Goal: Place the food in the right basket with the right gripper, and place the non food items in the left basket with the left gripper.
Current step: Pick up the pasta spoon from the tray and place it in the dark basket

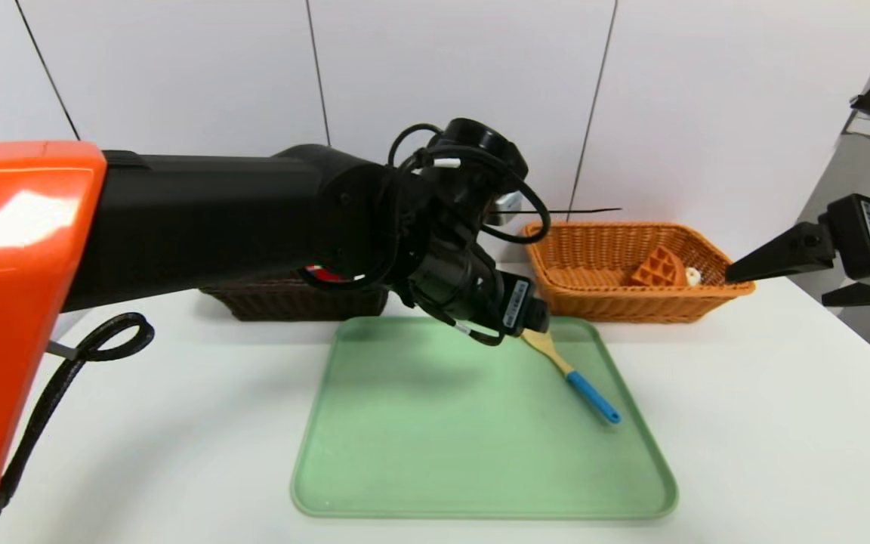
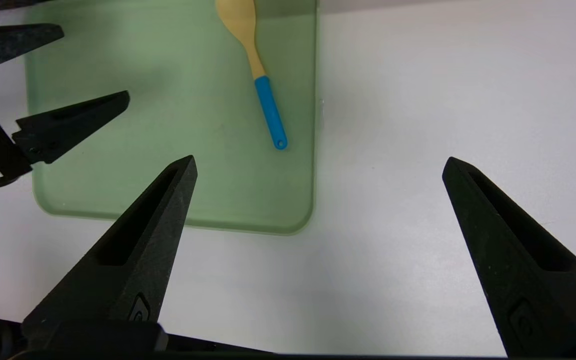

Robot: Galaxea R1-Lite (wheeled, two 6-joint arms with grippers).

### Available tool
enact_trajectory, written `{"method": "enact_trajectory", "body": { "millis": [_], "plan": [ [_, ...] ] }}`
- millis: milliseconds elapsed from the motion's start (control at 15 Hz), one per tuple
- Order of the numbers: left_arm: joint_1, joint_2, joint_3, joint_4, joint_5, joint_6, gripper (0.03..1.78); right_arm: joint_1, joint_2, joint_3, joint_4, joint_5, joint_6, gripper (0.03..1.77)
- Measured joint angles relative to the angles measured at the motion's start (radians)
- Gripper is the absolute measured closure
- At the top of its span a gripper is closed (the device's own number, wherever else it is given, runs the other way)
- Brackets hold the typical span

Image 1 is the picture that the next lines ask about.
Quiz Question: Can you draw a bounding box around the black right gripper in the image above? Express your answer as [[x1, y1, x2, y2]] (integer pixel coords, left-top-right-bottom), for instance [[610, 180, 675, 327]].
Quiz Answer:
[[725, 184, 870, 307]]

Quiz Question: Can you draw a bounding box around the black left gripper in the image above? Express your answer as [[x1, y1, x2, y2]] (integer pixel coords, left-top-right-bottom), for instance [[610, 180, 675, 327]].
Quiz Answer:
[[416, 248, 551, 338]]

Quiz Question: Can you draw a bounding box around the wooden spoon with blue handle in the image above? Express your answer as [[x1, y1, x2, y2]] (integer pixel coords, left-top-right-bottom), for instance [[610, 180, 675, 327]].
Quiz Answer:
[[520, 328, 622, 425]]

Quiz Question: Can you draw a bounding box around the toy waffle slice with fruit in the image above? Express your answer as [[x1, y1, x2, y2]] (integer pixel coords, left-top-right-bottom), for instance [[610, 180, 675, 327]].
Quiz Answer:
[[628, 245, 702, 289]]

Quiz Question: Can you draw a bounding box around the orange wicker basket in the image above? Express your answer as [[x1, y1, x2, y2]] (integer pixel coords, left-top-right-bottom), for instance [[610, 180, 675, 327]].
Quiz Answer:
[[522, 221, 755, 324]]

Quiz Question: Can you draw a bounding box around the dark brown wicker basket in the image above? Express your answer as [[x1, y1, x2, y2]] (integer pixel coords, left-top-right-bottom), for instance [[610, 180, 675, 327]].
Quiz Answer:
[[199, 274, 391, 323]]

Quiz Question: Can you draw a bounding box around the thin black zip tie tail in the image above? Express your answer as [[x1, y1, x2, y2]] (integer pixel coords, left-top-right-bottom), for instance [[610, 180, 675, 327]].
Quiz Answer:
[[522, 207, 623, 217]]

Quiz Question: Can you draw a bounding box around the light green plastic tray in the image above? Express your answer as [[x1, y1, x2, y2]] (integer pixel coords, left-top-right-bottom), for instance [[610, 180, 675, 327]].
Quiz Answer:
[[291, 316, 679, 521]]

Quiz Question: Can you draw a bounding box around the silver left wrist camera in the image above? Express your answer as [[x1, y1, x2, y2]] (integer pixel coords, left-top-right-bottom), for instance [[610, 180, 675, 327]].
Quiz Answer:
[[483, 190, 524, 227]]

